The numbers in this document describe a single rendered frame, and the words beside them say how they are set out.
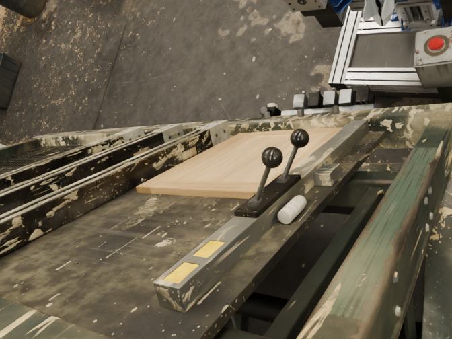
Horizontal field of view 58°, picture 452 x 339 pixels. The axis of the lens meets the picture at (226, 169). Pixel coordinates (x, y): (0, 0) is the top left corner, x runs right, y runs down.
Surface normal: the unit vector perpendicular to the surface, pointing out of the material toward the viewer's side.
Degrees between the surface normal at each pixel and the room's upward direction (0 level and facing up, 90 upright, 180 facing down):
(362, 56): 0
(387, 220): 57
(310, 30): 0
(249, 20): 0
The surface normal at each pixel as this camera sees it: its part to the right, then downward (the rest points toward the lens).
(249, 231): 0.82, 0.00
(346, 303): -0.18, -0.94
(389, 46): -0.55, -0.24
